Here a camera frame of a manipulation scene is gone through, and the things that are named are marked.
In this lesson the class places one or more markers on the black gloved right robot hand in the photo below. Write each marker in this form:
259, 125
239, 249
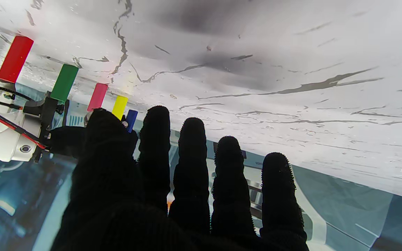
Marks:
65, 141

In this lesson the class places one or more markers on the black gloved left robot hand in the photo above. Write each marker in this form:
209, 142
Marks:
117, 209

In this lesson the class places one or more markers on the pink domino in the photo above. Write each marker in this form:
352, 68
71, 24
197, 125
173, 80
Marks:
98, 97

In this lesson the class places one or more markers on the green domino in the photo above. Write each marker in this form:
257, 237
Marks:
64, 83

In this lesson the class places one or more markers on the yellow domino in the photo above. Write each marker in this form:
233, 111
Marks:
120, 106

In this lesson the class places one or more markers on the blue domino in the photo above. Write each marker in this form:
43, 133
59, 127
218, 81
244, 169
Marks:
131, 120

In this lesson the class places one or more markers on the red domino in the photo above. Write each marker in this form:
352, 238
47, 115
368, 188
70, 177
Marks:
15, 59

